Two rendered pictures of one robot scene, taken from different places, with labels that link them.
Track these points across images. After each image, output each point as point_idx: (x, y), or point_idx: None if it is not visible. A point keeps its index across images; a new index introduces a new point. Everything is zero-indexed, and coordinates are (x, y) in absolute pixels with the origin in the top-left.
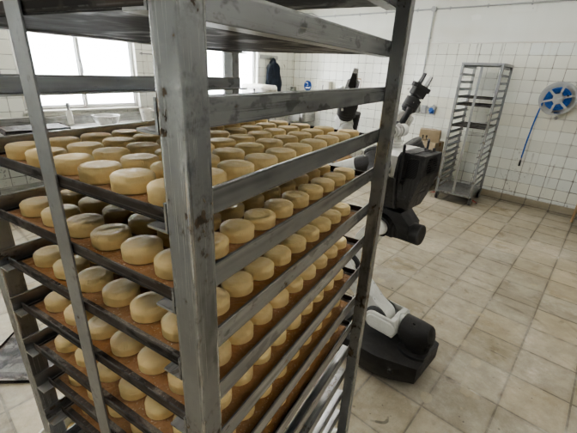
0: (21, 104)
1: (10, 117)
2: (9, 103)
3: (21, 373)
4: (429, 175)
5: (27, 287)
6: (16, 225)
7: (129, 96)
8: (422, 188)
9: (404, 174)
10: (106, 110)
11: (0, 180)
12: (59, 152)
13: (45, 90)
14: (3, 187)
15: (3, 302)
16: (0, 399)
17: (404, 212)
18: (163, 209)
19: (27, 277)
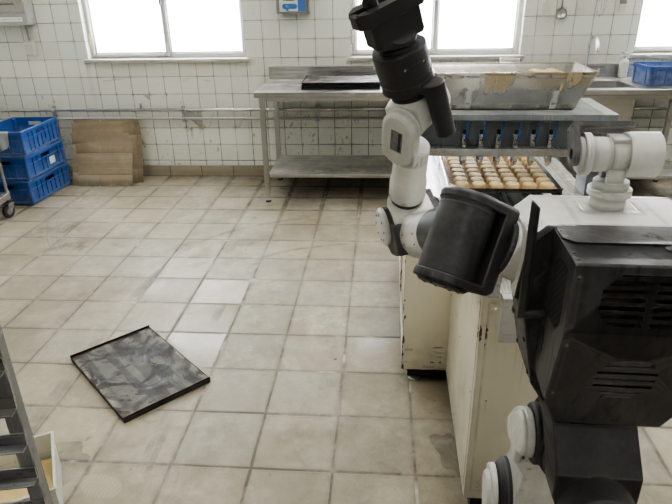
0: (347, 47)
1: (333, 64)
2: (334, 45)
3: (100, 375)
4: (642, 339)
5: (213, 283)
6: (286, 205)
7: (505, 37)
8: (614, 374)
9: (548, 303)
10: (458, 59)
11: (307, 146)
12: None
13: None
14: (305, 155)
15: (179, 290)
16: (66, 391)
17: (578, 427)
18: None
19: (226, 270)
